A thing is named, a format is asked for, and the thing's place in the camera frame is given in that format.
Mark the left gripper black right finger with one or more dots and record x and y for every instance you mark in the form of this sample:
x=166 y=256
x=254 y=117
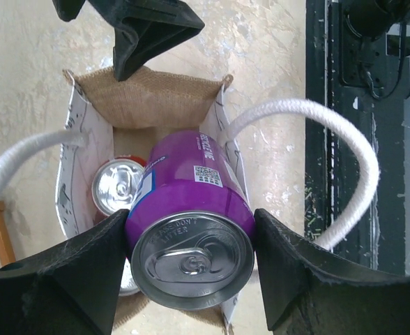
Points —
x=308 y=290

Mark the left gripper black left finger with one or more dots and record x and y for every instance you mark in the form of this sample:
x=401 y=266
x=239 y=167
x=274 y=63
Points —
x=70 y=288

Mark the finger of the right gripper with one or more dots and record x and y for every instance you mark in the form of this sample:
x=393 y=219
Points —
x=68 y=10
x=146 y=29

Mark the red soda can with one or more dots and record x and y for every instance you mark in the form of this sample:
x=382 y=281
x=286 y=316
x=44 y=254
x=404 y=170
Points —
x=115 y=183

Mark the purple soda can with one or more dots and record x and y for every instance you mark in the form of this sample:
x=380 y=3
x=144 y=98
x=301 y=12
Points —
x=190 y=228
x=128 y=285

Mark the orange wooden rack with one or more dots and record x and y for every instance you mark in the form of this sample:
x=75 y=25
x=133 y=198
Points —
x=7 y=254

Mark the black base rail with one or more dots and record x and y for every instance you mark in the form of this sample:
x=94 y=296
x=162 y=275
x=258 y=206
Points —
x=357 y=151

